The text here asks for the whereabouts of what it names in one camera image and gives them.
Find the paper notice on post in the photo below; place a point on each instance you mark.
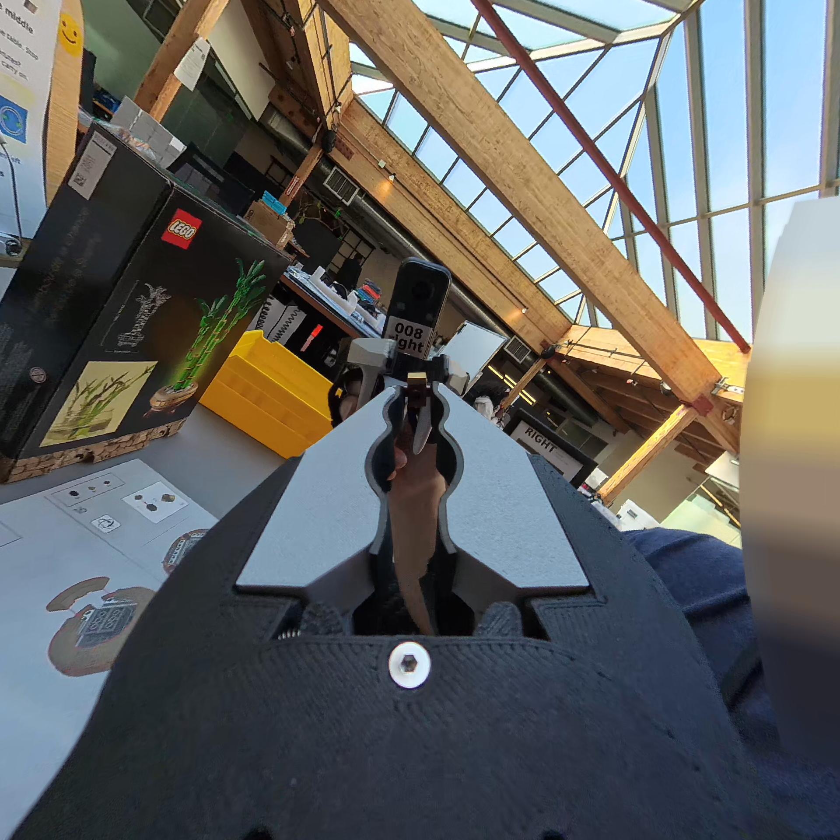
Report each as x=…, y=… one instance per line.
x=191, y=62

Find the framed marker sign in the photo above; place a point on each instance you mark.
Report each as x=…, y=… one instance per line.
x=551, y=446

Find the cardboard box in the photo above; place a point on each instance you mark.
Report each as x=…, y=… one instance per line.
x=269, y=220

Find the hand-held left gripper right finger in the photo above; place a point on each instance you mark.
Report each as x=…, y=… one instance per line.
x=518, y=518

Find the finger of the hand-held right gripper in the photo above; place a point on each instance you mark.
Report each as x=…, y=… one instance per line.
x=371, y=358
x=453, y=379

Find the cluttered background desk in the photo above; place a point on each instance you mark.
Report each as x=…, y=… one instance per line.
x=328, y=315

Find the person's right forearm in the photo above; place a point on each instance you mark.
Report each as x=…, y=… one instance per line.
x=413, y=564

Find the printed instruction sheet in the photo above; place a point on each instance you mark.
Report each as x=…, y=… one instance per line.
x=19, y=98

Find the brown lego piece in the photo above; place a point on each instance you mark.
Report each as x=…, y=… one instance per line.
x=418, y=394

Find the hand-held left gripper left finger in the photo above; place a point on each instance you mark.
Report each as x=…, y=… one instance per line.
x=308, y=518

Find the stack of grey boxes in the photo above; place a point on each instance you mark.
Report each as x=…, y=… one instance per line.
x=141, y=124

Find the person in blue shirt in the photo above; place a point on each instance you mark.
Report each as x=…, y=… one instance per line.
x=689, y=590

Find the white foam tray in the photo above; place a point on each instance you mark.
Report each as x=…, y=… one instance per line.
x=331, y=289

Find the person's right hand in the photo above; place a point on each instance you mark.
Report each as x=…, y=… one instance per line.
x=420, y=479

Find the yellow plastic bin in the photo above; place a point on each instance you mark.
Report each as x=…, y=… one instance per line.
x=275, y=394

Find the rolling whiteboard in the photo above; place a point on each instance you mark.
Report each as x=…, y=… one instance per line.
x=476, y=351

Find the lego instruction booklet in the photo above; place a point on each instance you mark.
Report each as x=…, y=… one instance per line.
x=65, y=525

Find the black bamboo lego set box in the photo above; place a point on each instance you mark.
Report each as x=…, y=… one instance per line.
x=98, y=295

